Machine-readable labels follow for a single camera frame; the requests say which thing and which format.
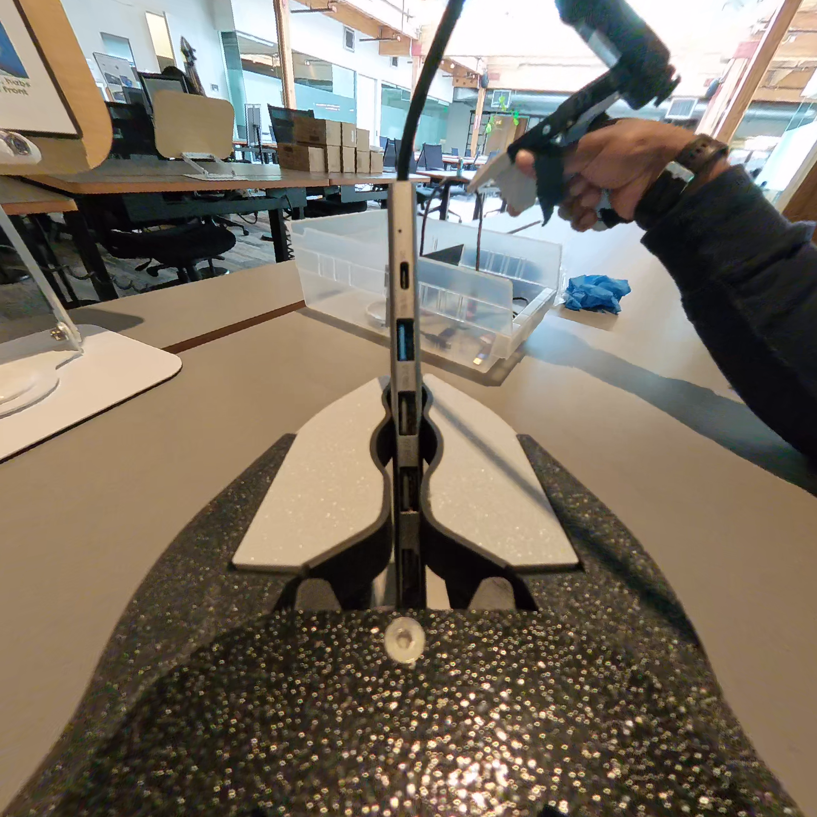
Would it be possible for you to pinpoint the person's right hand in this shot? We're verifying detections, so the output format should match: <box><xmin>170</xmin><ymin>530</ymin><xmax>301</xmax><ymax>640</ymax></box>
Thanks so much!
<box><xmin>514</xmin><ymin>118</ymin><xmax>703</xmax><ymax>232</ymax></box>

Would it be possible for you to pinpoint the black wristwatch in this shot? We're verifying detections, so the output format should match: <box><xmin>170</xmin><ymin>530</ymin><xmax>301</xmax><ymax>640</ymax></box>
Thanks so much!
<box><xmin>632</xmin><ymin>133</ymin><xmax>730</xmax><ymax>224</ymax></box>

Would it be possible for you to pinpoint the blue crumpled glove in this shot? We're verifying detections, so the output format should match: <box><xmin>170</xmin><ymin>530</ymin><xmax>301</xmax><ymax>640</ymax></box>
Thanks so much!
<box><xmin>563</xmin><ymin>274</ymin><xmax>631</xmax><ymax>315</ymax></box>

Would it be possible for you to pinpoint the instruction sheet on stand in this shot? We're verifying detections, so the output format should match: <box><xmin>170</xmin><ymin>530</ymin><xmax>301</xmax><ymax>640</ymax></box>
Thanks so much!
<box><xmin>0</xmin><ymin>0</ymin><xmax>114</xmax><ymax>173</ymax></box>

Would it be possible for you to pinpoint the stack of cardboard boxes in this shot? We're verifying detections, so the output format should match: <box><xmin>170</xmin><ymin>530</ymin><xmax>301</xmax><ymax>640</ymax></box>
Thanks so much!
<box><xmin>277</xmin><ymin>117</ymin><xmax>385</xmax><ymax>174</ymax></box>

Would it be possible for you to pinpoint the person's right forearm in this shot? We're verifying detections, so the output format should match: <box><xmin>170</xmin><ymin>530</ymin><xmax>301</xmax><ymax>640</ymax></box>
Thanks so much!
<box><xmin>640</xmin><ymin>165</ymin><xmax>817</xmax><ymax>495</ymax></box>

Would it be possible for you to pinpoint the grey usb hub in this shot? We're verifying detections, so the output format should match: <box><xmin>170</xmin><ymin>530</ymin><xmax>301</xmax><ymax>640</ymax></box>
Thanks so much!
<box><xmin>387</xmin><ymin>180</ymin><xmax>427</xmax><ymax>607</ymax></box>

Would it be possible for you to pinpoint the rounded beige board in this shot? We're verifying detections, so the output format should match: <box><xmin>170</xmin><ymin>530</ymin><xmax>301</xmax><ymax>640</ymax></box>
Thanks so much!
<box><xmin>153</xmin><ymin>89</ymin><xmax>236</xmax><ymax>176</ymax></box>

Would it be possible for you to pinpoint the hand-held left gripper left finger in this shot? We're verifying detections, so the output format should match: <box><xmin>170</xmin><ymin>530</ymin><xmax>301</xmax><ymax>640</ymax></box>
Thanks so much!
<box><xmin>231</xmin><ymin>375</ymin><xmax>393</xmax><ymax>612</ymax></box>

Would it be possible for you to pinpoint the clear plastic bin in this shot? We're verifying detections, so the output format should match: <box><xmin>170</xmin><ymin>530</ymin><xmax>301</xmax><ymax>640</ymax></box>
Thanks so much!
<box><xmin>290</xmin><ymin>209</ymin><xmax>566</xmax><ymax>387</ymax></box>

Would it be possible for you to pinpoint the white document stand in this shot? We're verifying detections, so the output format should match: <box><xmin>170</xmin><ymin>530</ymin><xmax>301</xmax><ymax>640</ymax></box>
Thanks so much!
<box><xmin>0</xmin><ymin>128</ymin><xmax>183</xmax><ymax>460</ymax></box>

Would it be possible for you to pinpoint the hanging green plant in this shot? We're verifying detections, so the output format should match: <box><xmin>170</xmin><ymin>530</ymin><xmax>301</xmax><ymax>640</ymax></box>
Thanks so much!
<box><xmin>485</xmin><ymin>96</ymin><xmax>521</xmax><ymax>135</ymax></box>

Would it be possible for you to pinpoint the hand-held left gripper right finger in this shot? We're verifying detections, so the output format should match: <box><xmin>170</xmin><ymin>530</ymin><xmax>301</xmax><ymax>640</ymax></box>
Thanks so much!
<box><xmin>421</xmin><ymin>373</ymin><xmax>582</xmax><ymax>612</ymax></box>

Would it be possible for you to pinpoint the black office chair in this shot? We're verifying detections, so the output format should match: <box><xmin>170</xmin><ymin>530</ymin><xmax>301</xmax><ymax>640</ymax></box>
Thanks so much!
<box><xmin>105</xmin><ymin>223</ymin><xmax>238</xmax><ymax>278</ymax></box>

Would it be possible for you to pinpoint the black desk monitor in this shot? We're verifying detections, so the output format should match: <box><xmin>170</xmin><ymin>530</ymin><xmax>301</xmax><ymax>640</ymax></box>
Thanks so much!
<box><xmin>137</xmin><ymin>71</ymin><xmax>191</xmax><ymax>103</ymax></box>

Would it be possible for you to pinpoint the black hub cable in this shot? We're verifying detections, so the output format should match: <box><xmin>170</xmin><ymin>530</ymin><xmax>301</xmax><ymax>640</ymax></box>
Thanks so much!
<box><xmin>397</xmin><ymin>0</ymin><xmax>467</xmax><ymax>183</ymax></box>

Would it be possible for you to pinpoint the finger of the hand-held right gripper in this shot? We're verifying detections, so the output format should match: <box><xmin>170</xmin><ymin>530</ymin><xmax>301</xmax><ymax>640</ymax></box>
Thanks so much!
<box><xmin>467</xmin><ymin>156</ymin><xmax>521</xmax><ymax>195</ymax></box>

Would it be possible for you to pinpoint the brown office desk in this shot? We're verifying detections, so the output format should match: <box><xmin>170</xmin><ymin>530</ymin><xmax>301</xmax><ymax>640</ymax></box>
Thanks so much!
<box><xmin>19</xmin><ymin>163</ymin><xmax>428</xmax><ymax>301</ymax></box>

